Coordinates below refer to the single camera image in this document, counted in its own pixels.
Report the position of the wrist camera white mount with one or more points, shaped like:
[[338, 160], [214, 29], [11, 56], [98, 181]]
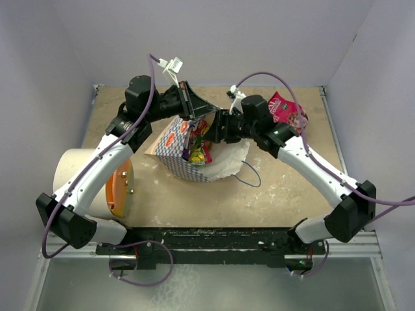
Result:
[[235, 96], [170, 70]]

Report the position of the pink cookie snack packet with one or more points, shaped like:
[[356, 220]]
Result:
[[283, 110]]

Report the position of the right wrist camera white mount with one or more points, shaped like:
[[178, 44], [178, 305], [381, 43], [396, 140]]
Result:
[[235, 96]]

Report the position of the white cylinder orange lid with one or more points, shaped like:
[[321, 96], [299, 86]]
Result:
[[105, 189]]

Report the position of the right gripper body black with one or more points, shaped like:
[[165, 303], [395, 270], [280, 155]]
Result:
[[234, 124]]

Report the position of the green yellow candy packet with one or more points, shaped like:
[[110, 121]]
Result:
[[200, 154]]

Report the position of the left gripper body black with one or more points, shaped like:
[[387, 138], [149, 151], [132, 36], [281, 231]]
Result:
[[176, 103]]

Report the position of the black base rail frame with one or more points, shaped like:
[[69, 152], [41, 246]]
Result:
[[274, 247]]

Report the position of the blue checkered paper bag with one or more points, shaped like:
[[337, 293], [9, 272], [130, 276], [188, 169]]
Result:
[[185, 154]]

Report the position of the aluminium table frame rail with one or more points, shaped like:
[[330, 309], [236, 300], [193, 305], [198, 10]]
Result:
[[337, 136]]

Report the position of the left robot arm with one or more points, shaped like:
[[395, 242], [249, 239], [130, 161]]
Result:
[[66, 212]]

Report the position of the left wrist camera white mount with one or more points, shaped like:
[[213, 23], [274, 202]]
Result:
[[170, 70]]

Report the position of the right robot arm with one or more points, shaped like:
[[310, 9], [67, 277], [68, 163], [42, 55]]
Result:
[[283, 142]]

